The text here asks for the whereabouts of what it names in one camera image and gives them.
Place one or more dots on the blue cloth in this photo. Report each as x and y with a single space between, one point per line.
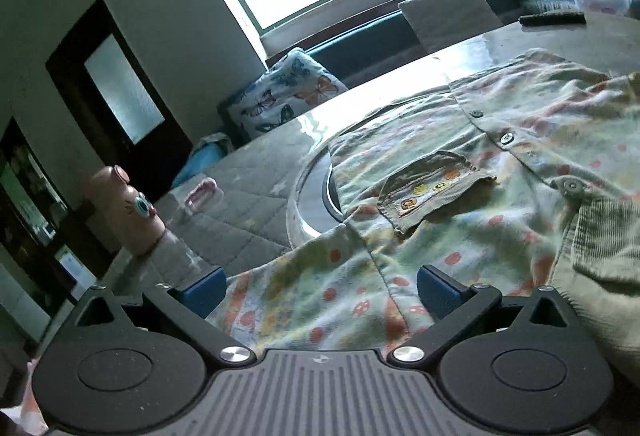
192 166

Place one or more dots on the patterned child's jacket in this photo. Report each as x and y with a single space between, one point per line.
450 236

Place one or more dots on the dark wooden door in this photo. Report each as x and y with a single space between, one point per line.
150 136

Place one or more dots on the small pink object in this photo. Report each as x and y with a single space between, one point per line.
200 196

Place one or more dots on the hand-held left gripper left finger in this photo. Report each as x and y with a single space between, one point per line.
202 290

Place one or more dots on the pink bottle with cartoon eye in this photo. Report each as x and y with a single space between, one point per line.
125 216

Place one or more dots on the grey cushion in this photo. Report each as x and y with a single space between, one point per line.
445 16

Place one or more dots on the clear plastic storage box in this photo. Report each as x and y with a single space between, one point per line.
600 1

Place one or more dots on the teal sofa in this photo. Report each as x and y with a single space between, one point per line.
360 46

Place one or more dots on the black remote control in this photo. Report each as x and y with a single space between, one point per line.
550 18

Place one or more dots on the dark cabinet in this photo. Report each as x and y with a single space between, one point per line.
25 206

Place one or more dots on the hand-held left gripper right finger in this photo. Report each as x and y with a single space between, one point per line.
439 291

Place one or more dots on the butterfly print pillow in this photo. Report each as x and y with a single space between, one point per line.
280 96

